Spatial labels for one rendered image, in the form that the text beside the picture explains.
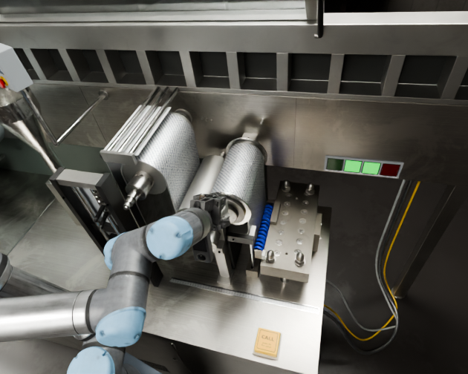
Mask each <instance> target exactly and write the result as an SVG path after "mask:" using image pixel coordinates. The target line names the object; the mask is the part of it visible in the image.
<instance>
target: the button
mask: <svg viewBox="0 0 468 374"><path fill-rule="evenodd" d="M279 339H280V332H276V331H273V330H269V329H263V328H260V327H259V330H258V334H257V338H256V344H255V348H254V350H255V352H258V353H261V354H265V355H269V356H273V357H277V352H278V348H279Z"/></svg>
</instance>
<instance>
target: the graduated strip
mask: <svg viewBox="0 0 468 374"><path fill-rule="evenodd" d="M170 282H171V283H177V284H181V285H184V286H191V287H195V288H199V289H205V290H209V291H213V292H219V293H223V294H226V295H233V296H236V297H240V298H246V299H250V300H254V301H261V302H265V303H268V304H275V305H278V306H285V307H288V308H292V309H298V310H302V311H306V312H312V313H316V314H319V307H315V306H308V305H304V304H298V303H294V302H290V301H283V300H280V299H276V298H269V297H266V296H262V295H255V294H252V293H248V292H241V291H237V290H234V289H227V288H223V287H219V286H213V285H209V284H205V283H199V282H194V281H190V280H184V279H180V278H174V277H171V279H170Z"/></svg>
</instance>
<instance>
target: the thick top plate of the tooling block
mask: <svg viewBox="0 0 468 374"><path fill-rule="evenodd" d="M282 183H283V181H280V184H279V190H278V193H277V196H276V202H278V203H281V207H280V210H279V216H278V220H277V224H276V225H273V224H270V227H269V230H268V233H267V239H266V243H265V246H264V250H266V254H267V251H269V250H273V251H274V253H275V254H276V262H275V263H267V262H266V260H265V259H264V260H263V259H261V264H260V267H261V274H263V275H269V276H273V277H278V278H285V279H289V280H293V281H301V282H305V283H308V279H309V273H310V267H311V255H312V249H313V238H314V231H315V225H316V213H317V207H318V201H319V190H320V186H319V185H314V187H315V189H314V190H315V193H314V194H312V195H309V194H307V193H306V192H305V190H306V189H307V186H308V184H306V183H293V182H290V191H282ZM299 252H301V253H303V255H304V256H305V265H304V266H297V265H296V264H295V263H294V259H295V258H296V255H297V253H299Z"/></svg>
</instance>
